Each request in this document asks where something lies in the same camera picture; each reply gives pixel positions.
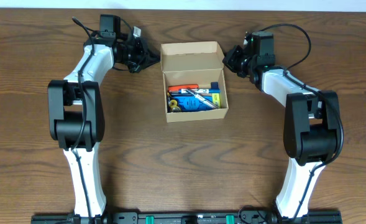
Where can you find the cardboard box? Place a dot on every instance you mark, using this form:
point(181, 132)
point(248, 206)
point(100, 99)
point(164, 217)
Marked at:
point(194, 63)

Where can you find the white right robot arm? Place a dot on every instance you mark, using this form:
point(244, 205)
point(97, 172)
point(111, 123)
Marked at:
point(313, 135)

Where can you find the black whiteboard marker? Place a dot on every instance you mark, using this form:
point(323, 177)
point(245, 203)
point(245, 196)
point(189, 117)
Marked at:
point(202, 99)

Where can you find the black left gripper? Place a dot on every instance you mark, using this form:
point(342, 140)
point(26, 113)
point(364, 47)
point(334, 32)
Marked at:
point(140, 55)

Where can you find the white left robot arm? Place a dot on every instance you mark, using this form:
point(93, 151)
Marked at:
point(75, 109)

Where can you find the blue whiteboard marker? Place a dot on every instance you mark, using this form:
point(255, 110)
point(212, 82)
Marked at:
point(199, 90)

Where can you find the correction tape dispenser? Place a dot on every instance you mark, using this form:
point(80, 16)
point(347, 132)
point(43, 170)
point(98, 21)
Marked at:
point(173, 106)

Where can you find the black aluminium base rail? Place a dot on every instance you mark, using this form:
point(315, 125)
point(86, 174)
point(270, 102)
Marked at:
point(242, 217)

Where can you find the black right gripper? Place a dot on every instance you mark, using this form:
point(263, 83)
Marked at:
point(234, 60)

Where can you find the yellow highlighter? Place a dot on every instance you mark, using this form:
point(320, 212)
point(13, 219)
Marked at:
point(215, 93)

